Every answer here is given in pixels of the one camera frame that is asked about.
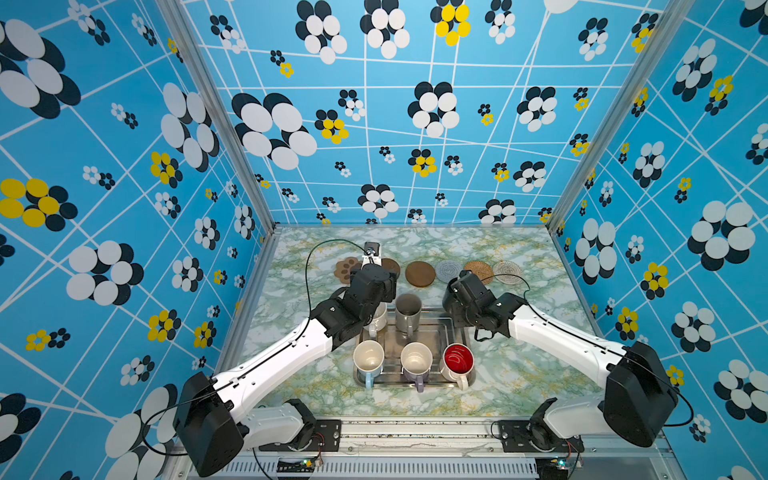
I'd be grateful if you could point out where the round brown coaster front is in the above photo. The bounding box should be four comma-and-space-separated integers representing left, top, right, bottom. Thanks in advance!
381, 258, 401, 277

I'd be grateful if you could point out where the round brown coaster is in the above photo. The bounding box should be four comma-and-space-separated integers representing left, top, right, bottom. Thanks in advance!
405, 261, 436, 288
381, 258, 401, 277

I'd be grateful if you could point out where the paw print wooden coaster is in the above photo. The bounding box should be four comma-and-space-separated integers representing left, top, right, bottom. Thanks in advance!
333, 257, 362, 285

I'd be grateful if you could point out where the woven rattan coaster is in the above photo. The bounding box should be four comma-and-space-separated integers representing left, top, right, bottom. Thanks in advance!
463, 261, 494, 285

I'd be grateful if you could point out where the white speckled mug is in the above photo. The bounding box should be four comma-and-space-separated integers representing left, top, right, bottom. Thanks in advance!
366, 302, 388, 339

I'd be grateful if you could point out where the grey silicone round coaster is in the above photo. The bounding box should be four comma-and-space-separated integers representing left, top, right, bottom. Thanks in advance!
434, 260, 463, 283

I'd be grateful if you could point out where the grey metallic mug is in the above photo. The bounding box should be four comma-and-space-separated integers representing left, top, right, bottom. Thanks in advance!
394, 293, 422, 339

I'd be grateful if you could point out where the clear glass patterned coaster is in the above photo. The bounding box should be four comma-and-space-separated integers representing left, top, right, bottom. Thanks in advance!
492, 260, 524, 285

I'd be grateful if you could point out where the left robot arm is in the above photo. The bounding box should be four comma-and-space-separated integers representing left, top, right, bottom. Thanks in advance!
173, 263, 397, 477

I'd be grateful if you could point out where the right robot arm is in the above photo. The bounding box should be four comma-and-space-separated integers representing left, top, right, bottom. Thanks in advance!
442, 270, 681, 451

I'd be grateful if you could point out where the metal serving tray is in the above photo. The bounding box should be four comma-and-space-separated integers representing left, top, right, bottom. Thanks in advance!
353, 309, 475, 392

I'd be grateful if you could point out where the red interior white mug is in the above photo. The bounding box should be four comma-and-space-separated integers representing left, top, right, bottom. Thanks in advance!
440, 343, 475, 390

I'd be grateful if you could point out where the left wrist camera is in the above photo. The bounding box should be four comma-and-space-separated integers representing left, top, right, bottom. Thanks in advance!
361, 241, 382, 267

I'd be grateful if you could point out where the white mug blue handle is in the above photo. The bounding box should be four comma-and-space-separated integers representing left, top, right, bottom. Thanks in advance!
353, 340, 385, 389

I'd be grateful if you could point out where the white mug purple handle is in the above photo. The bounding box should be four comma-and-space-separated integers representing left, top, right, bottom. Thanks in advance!
400, 342, 433, 393

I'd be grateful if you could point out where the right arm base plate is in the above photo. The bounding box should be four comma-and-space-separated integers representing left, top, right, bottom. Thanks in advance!
490, 420, 584, 454

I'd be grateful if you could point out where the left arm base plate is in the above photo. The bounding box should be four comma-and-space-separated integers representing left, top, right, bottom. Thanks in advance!
258, 419, 342, 453

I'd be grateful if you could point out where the aluminium front frame rail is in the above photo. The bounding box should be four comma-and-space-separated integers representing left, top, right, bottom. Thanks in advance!
214, 417, 685, 479

